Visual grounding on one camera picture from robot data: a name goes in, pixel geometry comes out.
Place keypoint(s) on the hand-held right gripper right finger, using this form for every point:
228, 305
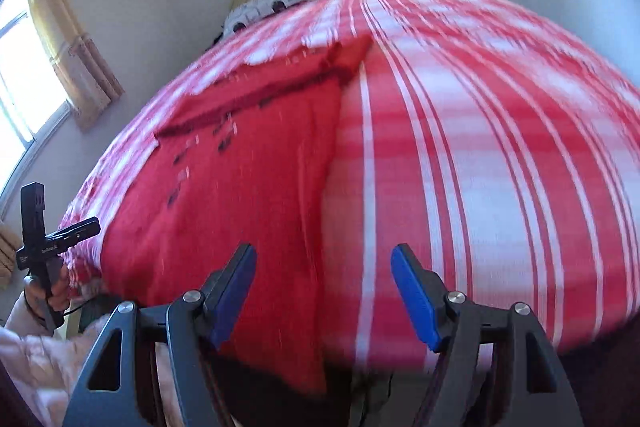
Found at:
415, 297

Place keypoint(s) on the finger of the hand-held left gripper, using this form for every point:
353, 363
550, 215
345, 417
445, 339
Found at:
77, 229
33, 207

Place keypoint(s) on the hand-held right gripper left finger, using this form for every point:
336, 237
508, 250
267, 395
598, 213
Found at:
235, 292

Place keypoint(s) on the red knitted sweater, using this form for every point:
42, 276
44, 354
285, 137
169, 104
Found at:
225, 207

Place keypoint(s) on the person's left forearm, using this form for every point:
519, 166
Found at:
30, 357

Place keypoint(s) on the person's left hand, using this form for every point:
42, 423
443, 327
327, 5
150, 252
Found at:
59, 289

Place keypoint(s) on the beige patterned curtain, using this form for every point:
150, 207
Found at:
75, 47
6, 254

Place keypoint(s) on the side window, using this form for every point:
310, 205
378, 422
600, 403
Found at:
20, 72

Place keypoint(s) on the red plaid bed sheet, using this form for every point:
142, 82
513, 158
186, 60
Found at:
475, 157

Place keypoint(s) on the grey patterned pillow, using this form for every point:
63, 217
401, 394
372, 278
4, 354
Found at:
265, 7

